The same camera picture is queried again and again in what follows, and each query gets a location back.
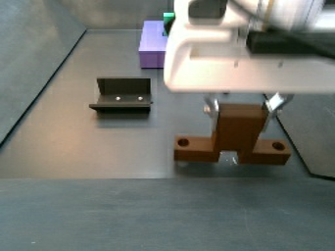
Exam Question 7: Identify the brown T-shaped block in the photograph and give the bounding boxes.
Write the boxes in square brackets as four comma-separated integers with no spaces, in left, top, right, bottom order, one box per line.
[173,104,291,165]

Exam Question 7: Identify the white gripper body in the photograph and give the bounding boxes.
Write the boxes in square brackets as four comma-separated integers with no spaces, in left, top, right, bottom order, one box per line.
[164,0,335,94]

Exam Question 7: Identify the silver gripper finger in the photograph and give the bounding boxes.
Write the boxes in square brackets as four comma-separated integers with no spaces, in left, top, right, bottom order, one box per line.
[261,92,295,130]
[203,94,220,129]

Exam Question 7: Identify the green block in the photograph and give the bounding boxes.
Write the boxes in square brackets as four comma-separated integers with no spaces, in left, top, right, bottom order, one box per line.
[164,12,175,36]

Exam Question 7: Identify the purple board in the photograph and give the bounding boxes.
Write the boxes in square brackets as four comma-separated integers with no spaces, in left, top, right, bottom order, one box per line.
[139,21,168,69]

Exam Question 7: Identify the dark angle bracket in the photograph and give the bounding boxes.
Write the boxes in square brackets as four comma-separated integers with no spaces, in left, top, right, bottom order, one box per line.
[89,76,152,112]

